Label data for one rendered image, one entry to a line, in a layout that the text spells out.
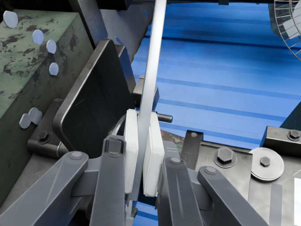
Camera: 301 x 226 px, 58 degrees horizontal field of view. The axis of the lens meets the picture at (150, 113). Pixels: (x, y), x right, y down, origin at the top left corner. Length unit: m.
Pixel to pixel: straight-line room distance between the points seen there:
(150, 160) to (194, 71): 2.15
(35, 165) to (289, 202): 0.38
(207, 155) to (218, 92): 1.72
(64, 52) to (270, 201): 0.41
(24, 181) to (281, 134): 0.40
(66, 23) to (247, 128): 1.61
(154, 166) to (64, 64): 0.38
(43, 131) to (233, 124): 1.65
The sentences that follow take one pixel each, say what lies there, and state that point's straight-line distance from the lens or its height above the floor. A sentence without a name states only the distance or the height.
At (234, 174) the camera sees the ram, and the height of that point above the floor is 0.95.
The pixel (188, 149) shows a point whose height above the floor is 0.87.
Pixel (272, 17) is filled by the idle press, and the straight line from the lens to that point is 1.78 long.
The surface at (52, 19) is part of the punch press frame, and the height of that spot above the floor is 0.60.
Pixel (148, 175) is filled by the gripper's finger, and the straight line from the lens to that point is 0.16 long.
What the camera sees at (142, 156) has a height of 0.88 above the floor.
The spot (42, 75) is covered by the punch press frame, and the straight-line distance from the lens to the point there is 0.46.
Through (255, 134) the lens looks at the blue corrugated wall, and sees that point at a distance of 1.91.
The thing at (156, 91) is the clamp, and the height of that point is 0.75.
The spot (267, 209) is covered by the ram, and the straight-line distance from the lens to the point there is 0.45.
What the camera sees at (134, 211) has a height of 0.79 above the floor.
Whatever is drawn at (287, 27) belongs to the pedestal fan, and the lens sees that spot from 1.12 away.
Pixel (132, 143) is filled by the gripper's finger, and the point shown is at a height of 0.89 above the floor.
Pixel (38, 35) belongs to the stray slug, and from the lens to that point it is 0.45.
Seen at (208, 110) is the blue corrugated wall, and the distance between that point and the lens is 2.02.
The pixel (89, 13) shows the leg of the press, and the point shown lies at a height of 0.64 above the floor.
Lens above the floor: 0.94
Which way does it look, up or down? 17 degrees down
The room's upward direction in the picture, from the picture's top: 99 degrees clockwise
